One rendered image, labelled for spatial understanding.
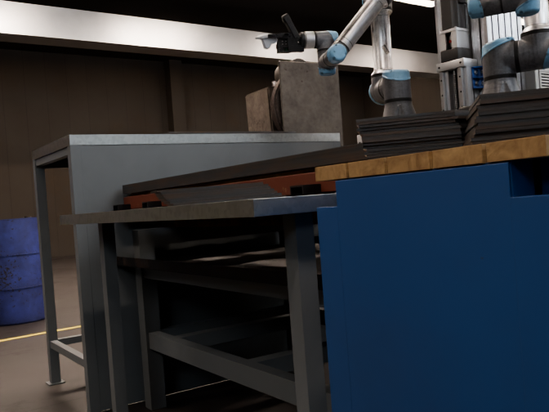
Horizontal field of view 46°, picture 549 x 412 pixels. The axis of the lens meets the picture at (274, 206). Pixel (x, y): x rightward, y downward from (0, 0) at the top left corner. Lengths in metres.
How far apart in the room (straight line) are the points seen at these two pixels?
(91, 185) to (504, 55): 1.59
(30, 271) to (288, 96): 3.92
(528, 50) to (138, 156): 1.51
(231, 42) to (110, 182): 8.23
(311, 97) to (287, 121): 0.47
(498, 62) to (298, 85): 5.47
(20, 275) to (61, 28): 5.06
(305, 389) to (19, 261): 3.94
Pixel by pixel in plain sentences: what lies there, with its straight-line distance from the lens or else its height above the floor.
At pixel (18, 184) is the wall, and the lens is 12.74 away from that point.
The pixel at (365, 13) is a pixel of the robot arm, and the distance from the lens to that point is 2.85.
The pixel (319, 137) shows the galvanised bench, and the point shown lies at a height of 1.03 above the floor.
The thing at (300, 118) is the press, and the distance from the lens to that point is 7.75.
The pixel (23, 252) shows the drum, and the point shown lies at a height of 0.51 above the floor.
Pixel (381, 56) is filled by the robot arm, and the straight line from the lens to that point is 2.97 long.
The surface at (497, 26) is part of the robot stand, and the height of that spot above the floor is 1.38.
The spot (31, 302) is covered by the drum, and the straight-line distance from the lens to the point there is 5.05.
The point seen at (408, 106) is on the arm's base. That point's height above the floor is 1.10.
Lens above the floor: 0.74
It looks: level
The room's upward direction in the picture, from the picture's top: 4 degrees counter-clockwise
